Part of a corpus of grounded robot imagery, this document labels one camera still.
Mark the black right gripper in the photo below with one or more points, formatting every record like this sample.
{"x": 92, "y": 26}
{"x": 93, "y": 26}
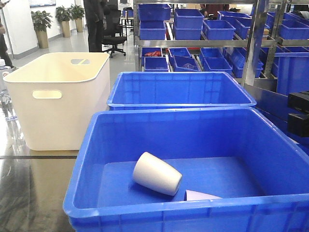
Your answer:
{"x": 298, "y": 123}

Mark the lavender cup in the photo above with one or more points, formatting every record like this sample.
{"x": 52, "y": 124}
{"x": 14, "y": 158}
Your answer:
{"x": 191, "y": 195}

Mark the beige cup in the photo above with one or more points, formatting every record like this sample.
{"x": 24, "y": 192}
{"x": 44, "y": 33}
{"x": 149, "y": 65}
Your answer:
{"x": 157, "y": 175}

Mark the large blue bin front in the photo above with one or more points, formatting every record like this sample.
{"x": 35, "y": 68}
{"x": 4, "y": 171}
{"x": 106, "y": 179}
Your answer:
{"x": 235, "y": 153}

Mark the large blue bin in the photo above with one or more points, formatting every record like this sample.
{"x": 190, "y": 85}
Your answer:
{"x": 235, "y": 153}
{"x": 166, "y": 90}

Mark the large blue bin rear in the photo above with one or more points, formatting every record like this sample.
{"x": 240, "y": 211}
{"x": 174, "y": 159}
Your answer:
{"x": 166, "y": 90}

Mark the metal shelf with bins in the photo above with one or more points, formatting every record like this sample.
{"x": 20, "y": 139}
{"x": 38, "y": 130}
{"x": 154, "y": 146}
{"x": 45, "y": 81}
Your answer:
{"x": 191, "y": 31}

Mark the black office chair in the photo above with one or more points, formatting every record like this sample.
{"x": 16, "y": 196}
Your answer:
{"x": 112, "y": 35}

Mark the standing person in black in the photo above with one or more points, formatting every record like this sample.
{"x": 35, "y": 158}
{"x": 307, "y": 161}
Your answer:
{"x": 94, "y": 15}

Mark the cream plastic basket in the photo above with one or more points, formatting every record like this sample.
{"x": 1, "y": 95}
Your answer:
{"x": 55, "y": 95}

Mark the potted plant right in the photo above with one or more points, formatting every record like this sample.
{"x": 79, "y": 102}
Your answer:
{"x": 77, "y": 13}

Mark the potted plant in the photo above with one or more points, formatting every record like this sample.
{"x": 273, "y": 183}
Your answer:
{"x": 77, "y": 13}
{"x": 41, "y": 21}
{"x": 63, "y": 17}

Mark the potted plant middle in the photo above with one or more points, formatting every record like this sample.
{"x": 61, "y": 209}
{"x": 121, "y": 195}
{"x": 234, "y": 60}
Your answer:
{"x": 63, "y": 17}

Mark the potted plant left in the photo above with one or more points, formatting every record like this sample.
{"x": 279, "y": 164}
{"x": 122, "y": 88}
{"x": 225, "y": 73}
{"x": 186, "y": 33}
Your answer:
{"x": 41, "y": 21}

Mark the clear water bottle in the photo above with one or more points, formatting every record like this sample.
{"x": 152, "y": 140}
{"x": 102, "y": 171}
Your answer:
{"x": 4, "y": 94}

